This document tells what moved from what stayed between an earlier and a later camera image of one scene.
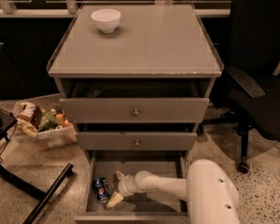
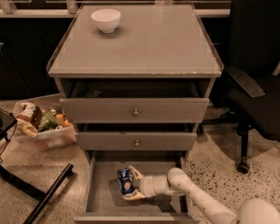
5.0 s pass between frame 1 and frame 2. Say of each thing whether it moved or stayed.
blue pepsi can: moved
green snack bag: stayed
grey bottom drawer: stayed
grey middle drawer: stayed
